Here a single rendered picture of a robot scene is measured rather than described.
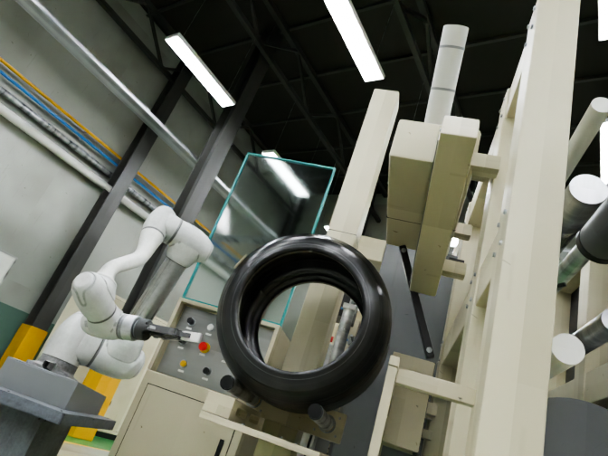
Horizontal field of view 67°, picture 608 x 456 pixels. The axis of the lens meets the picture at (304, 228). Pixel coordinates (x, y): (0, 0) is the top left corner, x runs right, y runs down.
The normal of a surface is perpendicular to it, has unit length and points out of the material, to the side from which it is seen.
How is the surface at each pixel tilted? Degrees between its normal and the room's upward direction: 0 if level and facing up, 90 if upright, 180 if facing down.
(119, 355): 108
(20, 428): 90
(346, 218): 90
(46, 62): 90
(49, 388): 90
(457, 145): 162
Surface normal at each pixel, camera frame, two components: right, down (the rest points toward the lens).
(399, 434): -0.14, -0.48
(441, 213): -0.33, 0.67
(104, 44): 0.83, 0.02
